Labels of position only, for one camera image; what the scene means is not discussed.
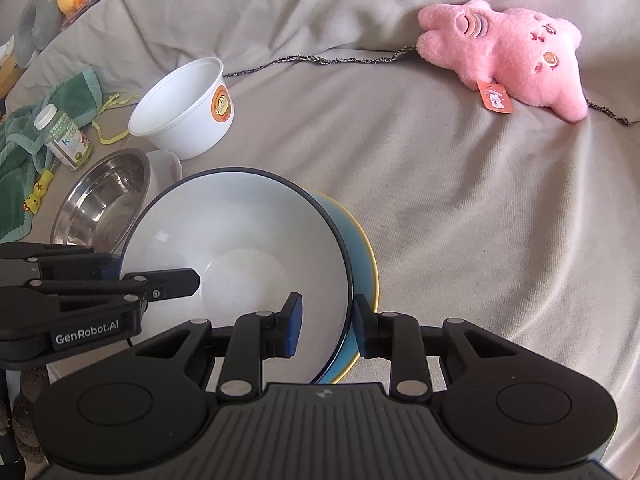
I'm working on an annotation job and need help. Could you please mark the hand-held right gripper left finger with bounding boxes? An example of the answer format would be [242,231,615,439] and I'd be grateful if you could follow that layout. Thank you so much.
[134,292,305,401]

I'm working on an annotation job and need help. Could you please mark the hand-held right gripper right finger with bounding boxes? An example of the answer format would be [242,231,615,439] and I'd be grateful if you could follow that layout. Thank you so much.
[352,296,496,401]

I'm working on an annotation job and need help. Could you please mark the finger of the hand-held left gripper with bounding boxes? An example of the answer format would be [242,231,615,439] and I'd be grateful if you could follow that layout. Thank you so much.
[0,243,123,286]
[0,267,201,311]

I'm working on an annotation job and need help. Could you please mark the white bowl yellow rim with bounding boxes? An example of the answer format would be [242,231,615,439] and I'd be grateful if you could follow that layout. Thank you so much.
[305,190,379,384]

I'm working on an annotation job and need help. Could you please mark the stainless steel bowl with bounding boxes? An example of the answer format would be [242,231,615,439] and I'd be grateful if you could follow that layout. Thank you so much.
[50,149,151,256]

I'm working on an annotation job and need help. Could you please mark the blue bowl dark rim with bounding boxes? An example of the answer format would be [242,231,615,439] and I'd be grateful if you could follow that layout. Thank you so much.
[120,169,361,386]

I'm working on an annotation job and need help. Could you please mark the white bowl pink flowers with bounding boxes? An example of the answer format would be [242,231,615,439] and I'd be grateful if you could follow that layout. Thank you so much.
[147,149,183,196]

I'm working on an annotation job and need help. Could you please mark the yellow clip toy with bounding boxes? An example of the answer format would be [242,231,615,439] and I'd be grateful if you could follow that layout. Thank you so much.
[20,170,55,216]

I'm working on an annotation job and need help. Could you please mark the green towel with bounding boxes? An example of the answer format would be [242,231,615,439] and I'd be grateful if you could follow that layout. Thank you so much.
[0,70,103,241]

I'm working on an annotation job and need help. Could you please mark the clear bottle white cap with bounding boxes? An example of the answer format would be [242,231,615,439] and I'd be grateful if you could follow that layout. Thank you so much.
[32,104,94,171]

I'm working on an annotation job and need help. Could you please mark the white paper bowl orange label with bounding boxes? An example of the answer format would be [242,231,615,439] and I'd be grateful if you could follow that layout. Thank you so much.
[128,56,236,161]

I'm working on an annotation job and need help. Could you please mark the grey plush pillow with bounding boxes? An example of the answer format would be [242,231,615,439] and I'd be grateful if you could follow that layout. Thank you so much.
[14,0,63,68]

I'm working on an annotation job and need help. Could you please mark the pink plush toy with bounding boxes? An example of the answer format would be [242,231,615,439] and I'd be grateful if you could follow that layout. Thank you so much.
[416,0,590,123]

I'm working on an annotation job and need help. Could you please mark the yellow strap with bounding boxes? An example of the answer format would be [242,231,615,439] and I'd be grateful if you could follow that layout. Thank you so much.
[92,92,143,145]

